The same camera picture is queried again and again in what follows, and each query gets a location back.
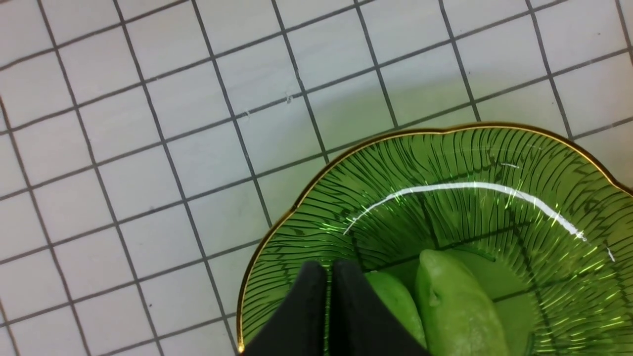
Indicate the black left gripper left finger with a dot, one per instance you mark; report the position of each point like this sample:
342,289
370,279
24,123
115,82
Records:
297,326

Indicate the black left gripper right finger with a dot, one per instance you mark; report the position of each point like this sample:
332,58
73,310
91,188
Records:
359,322

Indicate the pointed green vegetable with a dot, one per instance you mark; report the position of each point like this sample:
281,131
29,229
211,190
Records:
397,298

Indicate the rounded green vegetable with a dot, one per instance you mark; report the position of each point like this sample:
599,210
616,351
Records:
458,317

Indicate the green glass plate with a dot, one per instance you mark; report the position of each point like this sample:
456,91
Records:
544,226

